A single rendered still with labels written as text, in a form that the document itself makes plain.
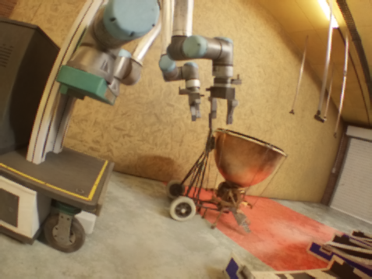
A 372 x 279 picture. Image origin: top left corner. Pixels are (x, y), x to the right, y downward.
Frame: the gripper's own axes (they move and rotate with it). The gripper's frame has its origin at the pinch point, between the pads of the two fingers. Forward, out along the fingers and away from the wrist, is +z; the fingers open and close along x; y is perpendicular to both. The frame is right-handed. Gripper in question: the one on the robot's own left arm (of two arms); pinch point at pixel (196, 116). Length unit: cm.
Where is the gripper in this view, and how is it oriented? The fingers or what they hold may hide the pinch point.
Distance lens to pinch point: 121.8
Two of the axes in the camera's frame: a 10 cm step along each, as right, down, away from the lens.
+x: -1.6, 0.5, 9.9
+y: 9.8, -0.8, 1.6
